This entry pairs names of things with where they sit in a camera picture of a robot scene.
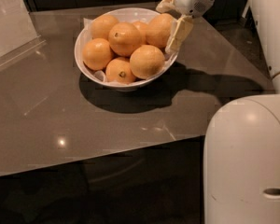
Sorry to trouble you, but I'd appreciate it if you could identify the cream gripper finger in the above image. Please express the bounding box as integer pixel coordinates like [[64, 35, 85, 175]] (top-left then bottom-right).
[[165, 15, 193, 54], [156, 0, 175, 13]]

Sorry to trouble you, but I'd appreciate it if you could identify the top left orange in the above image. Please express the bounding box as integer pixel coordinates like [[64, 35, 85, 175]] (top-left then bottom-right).
[[91, 14, 119, 40]]

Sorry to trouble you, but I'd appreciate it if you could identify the clear acrylic sign holder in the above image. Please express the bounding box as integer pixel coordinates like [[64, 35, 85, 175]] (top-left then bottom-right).
[[0, 0, 45, 67]]

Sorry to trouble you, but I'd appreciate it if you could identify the centre orange with stem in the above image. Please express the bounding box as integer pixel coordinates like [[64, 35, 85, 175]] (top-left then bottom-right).
[[108, 22, 142, 57]]

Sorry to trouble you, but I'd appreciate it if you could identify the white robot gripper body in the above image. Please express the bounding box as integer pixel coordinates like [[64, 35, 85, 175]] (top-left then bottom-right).
[[174, 0, 214, 18]]

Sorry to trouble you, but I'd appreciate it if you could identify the front right orange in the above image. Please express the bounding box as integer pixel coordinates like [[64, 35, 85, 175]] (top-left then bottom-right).
[[130, 45, 165, 79]]

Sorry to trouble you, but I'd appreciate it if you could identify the white ceramic bowl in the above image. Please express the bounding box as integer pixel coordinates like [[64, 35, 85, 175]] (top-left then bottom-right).
[[74, 7, 178, 91]]

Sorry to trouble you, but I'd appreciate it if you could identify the top right orange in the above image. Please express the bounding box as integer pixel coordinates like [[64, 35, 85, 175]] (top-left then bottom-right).
[[146, 13, 174, 49]]

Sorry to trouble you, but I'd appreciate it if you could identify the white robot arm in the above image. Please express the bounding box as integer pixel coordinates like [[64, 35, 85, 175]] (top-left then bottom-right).
[[203, 0, 280, 224]]

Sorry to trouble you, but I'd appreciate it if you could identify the orange with stem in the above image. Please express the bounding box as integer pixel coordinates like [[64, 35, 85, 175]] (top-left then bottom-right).
[[108, 22, 142, 57], [105, 57, 136, 84]]

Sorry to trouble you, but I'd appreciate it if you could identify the small hidden back orange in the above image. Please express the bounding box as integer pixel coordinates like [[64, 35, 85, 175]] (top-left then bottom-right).
[[133, 21, 147, 44]]

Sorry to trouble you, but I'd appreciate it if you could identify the front orange with stem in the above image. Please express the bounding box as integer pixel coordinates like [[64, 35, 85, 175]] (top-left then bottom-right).
[[105, 57, 136, 84]]

